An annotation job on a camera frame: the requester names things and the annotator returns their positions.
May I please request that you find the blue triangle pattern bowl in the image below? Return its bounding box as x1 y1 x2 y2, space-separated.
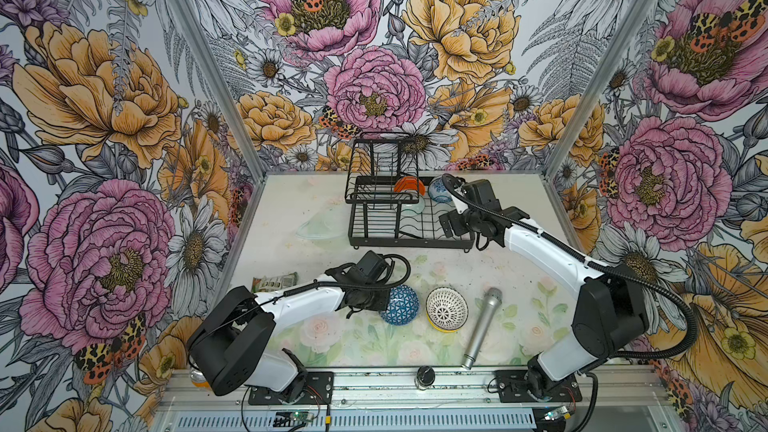
379 285 420 326

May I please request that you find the blue floral ceramic bowl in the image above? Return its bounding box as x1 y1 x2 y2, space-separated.
427 177 453 204

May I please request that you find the orange plastic bowl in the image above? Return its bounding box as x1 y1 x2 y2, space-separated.
393 176 427 196

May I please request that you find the white patterned yellow bowl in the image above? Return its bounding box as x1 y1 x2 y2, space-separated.
425 287 469 333

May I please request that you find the mint green ceramic bowl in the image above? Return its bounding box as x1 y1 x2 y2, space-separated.
401 196 426 218

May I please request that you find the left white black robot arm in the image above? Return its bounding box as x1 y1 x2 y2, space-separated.
186 251 411 403

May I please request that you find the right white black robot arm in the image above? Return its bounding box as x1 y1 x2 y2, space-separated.
440 174 649 400

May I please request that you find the silver microphone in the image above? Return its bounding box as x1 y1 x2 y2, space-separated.
461 287 503 370

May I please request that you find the green snack packet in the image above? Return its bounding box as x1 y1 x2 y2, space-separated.
251 272 298 294

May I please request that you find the green circuit board left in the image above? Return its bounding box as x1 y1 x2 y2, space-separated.
272 411 317 429

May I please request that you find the green circuit board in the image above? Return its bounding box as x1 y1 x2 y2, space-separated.
272 411 317 429
542 405 571 421

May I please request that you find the orange soda can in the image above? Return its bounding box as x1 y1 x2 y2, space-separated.
189 368 210 389

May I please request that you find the green circuit board right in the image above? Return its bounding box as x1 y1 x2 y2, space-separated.
542 405 571 421

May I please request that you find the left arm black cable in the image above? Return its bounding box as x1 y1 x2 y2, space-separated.
185 253 413 373

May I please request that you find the black wire dish rack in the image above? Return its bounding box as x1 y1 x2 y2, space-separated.
344 133 475 252

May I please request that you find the black knob on rail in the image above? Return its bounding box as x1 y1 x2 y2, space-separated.
415 365 436 390

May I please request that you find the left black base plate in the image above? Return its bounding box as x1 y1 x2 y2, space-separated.
247 371 335 406

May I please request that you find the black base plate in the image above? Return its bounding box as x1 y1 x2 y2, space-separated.
247 371 335 406
493 369 583 404

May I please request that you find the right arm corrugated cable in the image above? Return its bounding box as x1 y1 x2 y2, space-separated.
440 172 699 362

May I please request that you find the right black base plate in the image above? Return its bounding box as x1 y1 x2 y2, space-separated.
493 369 583 404

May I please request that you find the aluminium front rail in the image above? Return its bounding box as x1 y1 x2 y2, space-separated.
151 365 685 431

